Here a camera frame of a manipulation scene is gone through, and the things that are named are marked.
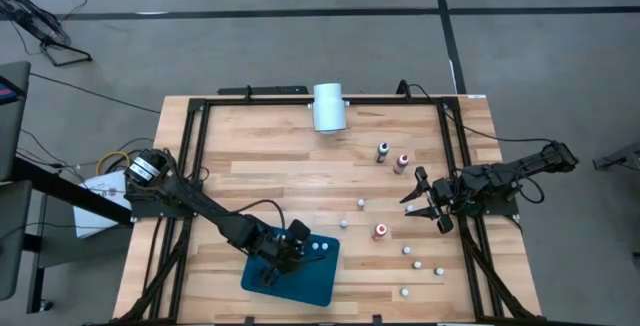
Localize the black floor stand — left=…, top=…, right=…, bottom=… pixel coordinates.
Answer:
left=0, top=0, right=94, bottom=67

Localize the large red food coloring bottle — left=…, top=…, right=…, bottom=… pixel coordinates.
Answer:
left=392, top=153, right=411, bottom=176

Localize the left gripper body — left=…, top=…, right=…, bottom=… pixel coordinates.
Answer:
left=248, top=218, right=314, bottom=276

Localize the black stand foot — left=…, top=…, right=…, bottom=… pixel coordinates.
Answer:
left=592, top=139, right=640, bottom=172

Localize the white paper sheet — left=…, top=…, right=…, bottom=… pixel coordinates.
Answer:
left=73, top=169, right=134, bottom=240

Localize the yellow coiled cable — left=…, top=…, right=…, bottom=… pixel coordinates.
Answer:
left=95, top=150, right=132, bottom=176

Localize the black power strip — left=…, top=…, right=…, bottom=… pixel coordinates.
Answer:
left=217, top=84, right=310, bottom=96

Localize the black desk beam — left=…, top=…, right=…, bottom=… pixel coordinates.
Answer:
left=9, top=158, right=134, bottom=227

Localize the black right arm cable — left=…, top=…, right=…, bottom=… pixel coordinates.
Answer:
left=397, top=79, right=556, bottom=147

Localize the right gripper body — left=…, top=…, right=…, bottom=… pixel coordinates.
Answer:
left=414, top=165, right=464, bottom=235

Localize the blue plastic bin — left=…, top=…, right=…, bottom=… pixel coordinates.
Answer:
left=240, top=225, right=341, bottom=308

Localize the black aluminium table frame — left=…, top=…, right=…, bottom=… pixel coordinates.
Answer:
left=117, top=93, right=544, bottom=325

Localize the grey desk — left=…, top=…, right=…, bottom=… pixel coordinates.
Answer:
left=0, top=60, right=32, bottom=182

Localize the black floor cable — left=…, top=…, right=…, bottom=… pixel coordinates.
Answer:
left=29, top=73, right=161, bottom=115

